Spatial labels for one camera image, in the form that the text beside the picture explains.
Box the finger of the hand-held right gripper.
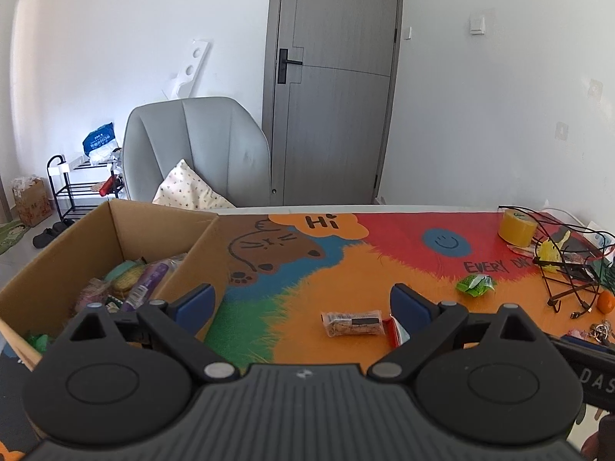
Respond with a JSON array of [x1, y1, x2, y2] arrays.
[[547, 333, 615, 366]]

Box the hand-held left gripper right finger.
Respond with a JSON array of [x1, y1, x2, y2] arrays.
[[366, 283, 549, 385]]

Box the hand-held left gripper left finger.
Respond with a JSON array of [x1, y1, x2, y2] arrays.
[[61, 283, 241, 386]]

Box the small red snack packet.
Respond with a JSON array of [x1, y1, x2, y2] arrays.
[[382, 315, 412, 347]]

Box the purple roll cake packet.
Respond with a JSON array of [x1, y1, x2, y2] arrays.
[[120, 258, 172, 313]]

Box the clear brown biscuit packet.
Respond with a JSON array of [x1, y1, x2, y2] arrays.
[[321, 310, 386, 339]]

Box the teal sandwich cake packet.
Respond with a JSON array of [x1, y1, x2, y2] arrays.
[[103, 260, 146, 282]]

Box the large cardboard box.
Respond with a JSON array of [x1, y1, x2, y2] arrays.
[[0, 199, 229, 373]]

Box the person's right hand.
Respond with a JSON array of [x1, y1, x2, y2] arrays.
[[580, 406, 615, 461]]

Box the bunch of keys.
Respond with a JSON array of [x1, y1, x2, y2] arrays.
[[585, 322, 615, 347]]

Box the black metal stand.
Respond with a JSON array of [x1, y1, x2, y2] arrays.
[[531, 255, 602, 309]]

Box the green snack packet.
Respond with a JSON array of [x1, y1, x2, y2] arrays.
[[455, 273, 497, 297]]

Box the yellow crumpled wrapper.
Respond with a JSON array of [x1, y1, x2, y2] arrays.
[[536, 229, 572, 275]]

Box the colourful printed table mat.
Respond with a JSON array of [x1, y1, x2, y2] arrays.
[[202, 210, 615, 381]]

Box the white power strip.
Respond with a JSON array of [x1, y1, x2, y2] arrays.
[[579, 223, 615, 255]]

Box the dotted white pillow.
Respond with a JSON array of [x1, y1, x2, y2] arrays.
[[153, 158, 237, 211]]

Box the yellow tape roll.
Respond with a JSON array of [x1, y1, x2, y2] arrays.
[[498, 209, 537, 247]]

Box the dark slippers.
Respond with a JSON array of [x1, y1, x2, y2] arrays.
[[33, 220, 76, 249]]

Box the green snack wrapper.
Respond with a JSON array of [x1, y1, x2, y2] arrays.
[[24, 331, 55, 354]]

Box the grey chair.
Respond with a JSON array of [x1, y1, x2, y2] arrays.
[[121, 97, 272, 209]]

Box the black shoe rack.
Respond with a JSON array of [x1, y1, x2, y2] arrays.
[[47, 154, 123, 224]]

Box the blue plastic bag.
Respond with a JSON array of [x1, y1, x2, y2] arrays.
[[81, 121, 120, 164]]

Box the small printed cardboard box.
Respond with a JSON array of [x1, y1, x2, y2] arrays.
[[10, 177, 53, 227]]

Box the green floor mat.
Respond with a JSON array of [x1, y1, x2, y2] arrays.
[[0, 221, 28, 257]]

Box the grey door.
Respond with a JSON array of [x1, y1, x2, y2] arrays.
[[262, 0, 405, 207]]

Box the white board with holes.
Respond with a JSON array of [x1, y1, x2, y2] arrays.
[[161, 38, 212, 101]]

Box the black usb cable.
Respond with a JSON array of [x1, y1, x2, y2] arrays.
[[569, 293, 601, 320]]

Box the black wire basket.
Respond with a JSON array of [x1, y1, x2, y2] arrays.
[[499, 204, 615, 298]]

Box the black door handle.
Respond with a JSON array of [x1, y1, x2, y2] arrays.
[[278, 48, 304, 84]]

